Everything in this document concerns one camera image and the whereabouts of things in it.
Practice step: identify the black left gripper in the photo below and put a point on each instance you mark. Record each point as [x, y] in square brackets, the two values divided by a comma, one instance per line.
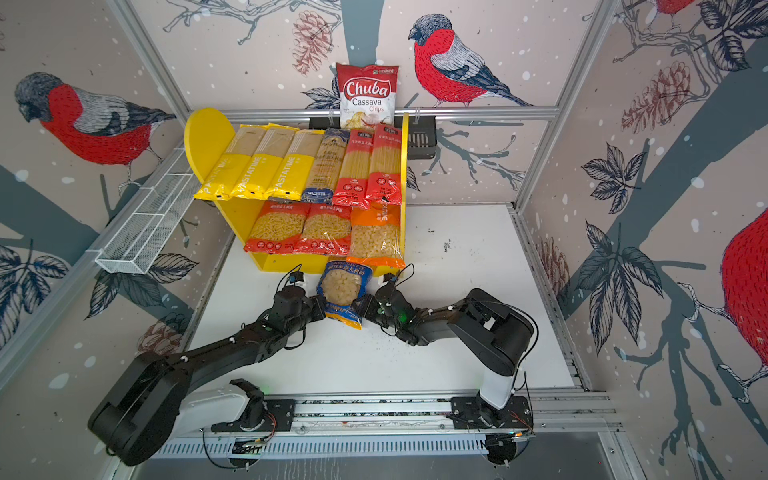
[319, 306]

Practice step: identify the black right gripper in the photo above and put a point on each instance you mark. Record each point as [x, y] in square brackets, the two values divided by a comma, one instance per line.
[367, 308]

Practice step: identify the blue orecchiette pasta bag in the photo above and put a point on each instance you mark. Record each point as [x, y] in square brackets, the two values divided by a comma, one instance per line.
[341, 284]

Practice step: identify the orange pasta bag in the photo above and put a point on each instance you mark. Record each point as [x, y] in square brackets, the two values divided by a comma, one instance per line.
[376, 237]

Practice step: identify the red fusilli bag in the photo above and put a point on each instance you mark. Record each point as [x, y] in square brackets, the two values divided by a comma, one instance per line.
[326, 231]
[278, 228]

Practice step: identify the red spaghetti pack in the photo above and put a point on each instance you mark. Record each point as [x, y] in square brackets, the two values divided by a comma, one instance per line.
[351, 187]
[384, 184]

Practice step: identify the yellow spaghetti pack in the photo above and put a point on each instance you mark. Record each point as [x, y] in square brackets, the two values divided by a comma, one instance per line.
[267, 158]
[292, 175]
[222, 179]

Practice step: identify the dark blue spaghetti pack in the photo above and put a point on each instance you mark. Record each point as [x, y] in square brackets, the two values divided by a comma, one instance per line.
[325, 171]

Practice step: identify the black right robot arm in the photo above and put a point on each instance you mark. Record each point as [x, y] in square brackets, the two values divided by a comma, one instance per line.
[498, 334]

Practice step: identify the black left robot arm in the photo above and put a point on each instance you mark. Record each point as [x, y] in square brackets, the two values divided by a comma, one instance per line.
[137, 415]

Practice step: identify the yellow wooden shelf unit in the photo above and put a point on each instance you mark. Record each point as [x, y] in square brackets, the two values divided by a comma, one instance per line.
[208, 133]

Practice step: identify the Chuba cassava chips bag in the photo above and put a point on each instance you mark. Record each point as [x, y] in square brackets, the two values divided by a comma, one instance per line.
[367, 95]

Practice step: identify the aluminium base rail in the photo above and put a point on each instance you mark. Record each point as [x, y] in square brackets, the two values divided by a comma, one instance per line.
[325, 427]

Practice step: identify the white wire wall basket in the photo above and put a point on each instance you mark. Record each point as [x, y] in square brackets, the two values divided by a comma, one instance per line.
[161, 205]

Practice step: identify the black wall basket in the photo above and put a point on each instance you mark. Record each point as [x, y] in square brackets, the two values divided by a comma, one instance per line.
[422, 136]

